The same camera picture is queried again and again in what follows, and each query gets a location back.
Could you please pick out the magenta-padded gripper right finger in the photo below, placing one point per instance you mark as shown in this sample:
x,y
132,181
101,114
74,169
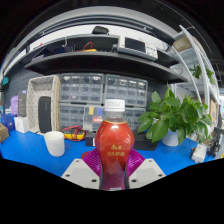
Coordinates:
x,y
146,171

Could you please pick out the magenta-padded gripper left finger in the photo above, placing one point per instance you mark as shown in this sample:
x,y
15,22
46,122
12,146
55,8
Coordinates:
x,y
78,173

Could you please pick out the red drink bottle white cap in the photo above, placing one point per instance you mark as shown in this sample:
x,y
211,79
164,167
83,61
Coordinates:
x,y
114,143

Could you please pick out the flat round red coaster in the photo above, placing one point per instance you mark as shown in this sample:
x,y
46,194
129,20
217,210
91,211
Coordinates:
x,y
86,154

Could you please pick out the black case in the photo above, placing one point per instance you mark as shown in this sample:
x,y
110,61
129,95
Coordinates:
x,y
143,143

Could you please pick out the black box with white label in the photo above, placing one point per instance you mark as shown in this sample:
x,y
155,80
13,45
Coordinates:
x,y
90,138

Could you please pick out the white cup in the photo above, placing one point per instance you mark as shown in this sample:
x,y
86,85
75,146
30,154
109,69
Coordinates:
x,y
55,144

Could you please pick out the yellow multimeter with red leads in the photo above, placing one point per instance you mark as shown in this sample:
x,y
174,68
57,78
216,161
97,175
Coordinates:
x,y
75,134

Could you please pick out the white adapter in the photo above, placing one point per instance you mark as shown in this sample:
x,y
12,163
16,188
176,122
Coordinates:
x,y
199,153

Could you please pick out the green potted plant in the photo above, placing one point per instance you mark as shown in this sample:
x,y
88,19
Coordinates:
x,y
173,116

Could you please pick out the black speaker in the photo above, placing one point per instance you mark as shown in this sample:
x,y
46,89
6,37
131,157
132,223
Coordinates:
x,y
44,115

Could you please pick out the white perforated tray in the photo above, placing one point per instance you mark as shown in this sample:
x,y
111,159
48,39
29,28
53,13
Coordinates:
x,y
32,106

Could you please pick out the brown cardboard box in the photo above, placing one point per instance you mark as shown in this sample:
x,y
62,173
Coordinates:
x,y
3,132

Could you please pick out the dark grey upright box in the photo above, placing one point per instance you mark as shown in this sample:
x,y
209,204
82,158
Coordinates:
x,y
22,103

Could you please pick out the purple bag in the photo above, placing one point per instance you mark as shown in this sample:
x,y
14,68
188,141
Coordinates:
x,y
14,106

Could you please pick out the white shelf rack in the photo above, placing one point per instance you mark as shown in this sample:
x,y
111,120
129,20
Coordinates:
x,y
203,80

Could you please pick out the teal holder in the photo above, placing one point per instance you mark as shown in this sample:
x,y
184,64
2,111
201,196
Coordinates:
x,y
5,81

